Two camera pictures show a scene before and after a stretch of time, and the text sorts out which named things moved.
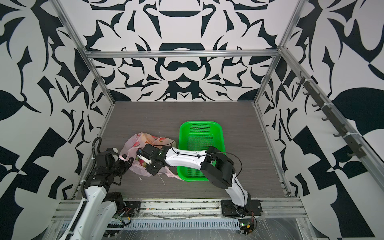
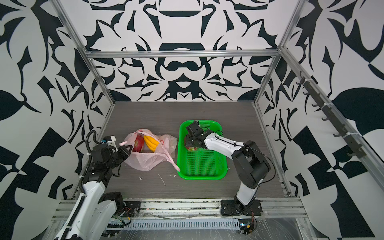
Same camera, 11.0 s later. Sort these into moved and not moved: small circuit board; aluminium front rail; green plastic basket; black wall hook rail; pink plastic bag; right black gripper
Moved: right black gripper; pink plastic bag
Not moved: small circuit board; black wall hook rail; aluminium front rail; green plastic basket
